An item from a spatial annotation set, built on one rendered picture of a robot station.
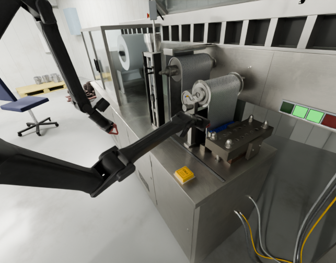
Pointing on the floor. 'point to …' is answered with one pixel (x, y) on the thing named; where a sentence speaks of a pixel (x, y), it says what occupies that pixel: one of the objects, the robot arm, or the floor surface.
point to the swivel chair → (21, 103)
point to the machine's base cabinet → (230, 218)
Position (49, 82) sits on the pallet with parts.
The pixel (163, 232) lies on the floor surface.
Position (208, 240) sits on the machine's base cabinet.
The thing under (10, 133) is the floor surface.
